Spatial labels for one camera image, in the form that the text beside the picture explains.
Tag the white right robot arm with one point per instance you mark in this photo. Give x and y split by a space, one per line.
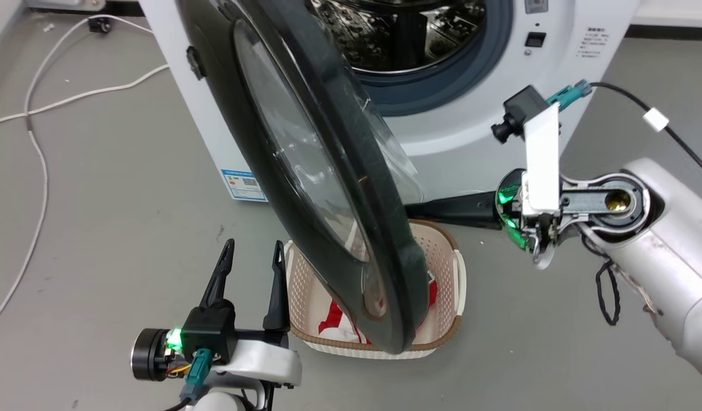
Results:
665 257

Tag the white camera mounting plate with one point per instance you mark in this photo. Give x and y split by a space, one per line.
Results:
542 165

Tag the small black plug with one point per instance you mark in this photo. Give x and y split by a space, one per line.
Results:
100 24

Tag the teal right camera connector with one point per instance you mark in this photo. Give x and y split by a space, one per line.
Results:
570 94

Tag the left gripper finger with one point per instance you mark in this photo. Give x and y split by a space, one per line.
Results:
218 282
278 291

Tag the white front-load washing machine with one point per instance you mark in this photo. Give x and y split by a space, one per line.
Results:
476 131

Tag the steel washing machine drum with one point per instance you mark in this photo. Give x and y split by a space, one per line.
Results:
396 34

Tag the teal left camera connector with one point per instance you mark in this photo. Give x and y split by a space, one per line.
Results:
196 374

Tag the black round washing machine door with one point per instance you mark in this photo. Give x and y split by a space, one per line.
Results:
333 171

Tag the blue-grey rubber door gasket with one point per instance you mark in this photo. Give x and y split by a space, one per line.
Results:
459 80

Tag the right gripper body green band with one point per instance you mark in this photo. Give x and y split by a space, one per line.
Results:
513 217

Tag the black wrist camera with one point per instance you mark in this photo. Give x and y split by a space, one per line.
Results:
519 111
211 331

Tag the blue energy label sticker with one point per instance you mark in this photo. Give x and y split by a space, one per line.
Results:
243 185

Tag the beige perforated laundry basket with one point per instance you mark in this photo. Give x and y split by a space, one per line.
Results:
442 268

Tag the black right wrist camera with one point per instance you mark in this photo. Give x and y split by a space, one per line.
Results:
519 111

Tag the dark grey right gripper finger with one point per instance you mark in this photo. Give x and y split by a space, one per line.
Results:
459 210

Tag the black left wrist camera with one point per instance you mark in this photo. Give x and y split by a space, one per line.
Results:
211 331

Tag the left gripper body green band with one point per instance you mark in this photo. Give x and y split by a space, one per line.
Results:
151 354

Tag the teal camera connector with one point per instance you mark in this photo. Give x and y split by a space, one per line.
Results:
570 94
196 374

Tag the red and white garment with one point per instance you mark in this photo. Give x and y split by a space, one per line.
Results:
335 322

